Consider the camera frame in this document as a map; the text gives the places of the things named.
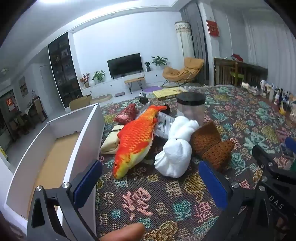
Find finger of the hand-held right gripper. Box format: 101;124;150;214
253;145;279;176
285;136;296;152

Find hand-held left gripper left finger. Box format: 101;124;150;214
27;159;103;241

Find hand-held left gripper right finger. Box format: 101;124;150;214
194;160;271;241

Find pale yellow cloth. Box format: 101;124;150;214
100;125;125;154

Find brown knitted cloth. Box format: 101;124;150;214
190;121;235;173

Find white storage box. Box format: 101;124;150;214
6;103;105;219

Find white knotted towel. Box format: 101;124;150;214
154;116;200;178

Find orange fish plush toy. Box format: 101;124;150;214
112;105;167;180

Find red patterned pouch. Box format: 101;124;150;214
113;103;139;125

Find white printed plastic packet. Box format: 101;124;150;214
154;113;176;139

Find clear jar with black lid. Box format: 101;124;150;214
176;92;206;127

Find person's left hand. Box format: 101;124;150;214
99;223;146;241

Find row of bottles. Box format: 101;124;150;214
242;79;296;116

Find colourful printed blanket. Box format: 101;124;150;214
96;85;296;241

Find dark wooden sideboard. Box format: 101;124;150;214
213;57;268;87

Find beige floor cushion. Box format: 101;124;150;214
90;94;113;104

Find white sheer curtain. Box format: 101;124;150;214
243;11;296;77

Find red flowers in vase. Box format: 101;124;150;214
80;72;90;88

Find yellow flat cardboard box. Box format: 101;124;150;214
153;87;188;101

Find bushy green potted plant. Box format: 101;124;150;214
92;70;105;83

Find wooden bench with metal legs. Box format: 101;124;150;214
124;77;146;93

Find dark glass display cabinet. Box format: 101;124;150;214
48;32;83;108

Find orange lounge chair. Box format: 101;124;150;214
162;57;205;88

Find black flat television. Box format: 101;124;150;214
107;53;142;78

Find white low television cabinet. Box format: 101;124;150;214
82;70;170;93

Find large green potted plant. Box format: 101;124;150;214
151;56;168;70

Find white standing air conditioner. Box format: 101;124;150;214
174;21;195;67

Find grey curtain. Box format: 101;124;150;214
180;0;210;86

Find framed wall picture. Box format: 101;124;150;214
18;76;28;97

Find red wall hanging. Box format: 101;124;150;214
206;20;219;36

